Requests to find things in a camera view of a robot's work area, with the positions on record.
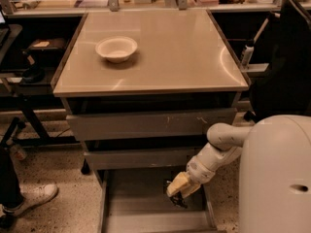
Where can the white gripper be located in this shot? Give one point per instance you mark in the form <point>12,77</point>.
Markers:
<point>198,171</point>

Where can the black rxbar chocolate bar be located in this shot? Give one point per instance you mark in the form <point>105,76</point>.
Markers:
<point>176,199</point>

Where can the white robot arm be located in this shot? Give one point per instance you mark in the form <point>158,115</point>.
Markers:
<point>274,172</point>

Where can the grey middle drawer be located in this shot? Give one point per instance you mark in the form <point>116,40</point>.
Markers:
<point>147,158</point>

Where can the grey drawer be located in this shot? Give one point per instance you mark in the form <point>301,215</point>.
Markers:
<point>135,201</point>
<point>147,158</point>
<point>147,124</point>

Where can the grey bottom drawer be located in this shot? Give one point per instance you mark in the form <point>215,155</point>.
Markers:
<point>135,201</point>

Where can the grey top drawer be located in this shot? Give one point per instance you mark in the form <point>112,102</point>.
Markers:
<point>147,124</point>

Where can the grey drawer cabinet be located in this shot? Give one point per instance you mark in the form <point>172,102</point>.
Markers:
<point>183,62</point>

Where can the black office chair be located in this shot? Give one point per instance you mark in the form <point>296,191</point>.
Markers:
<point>285,88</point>

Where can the white glue bottle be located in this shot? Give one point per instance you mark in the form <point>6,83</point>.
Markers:
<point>247,53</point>

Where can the white sneaker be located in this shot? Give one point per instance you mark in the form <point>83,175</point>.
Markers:
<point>22,202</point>

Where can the white paper bowl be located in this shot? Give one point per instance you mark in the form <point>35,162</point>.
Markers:
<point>116,49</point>

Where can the black trouser leg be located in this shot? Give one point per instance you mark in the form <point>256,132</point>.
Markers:
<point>10,195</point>

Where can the black round device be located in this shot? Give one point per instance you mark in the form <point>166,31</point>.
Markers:
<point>34,73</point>

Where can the black box with label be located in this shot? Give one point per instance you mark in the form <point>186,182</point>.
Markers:
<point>54,46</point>

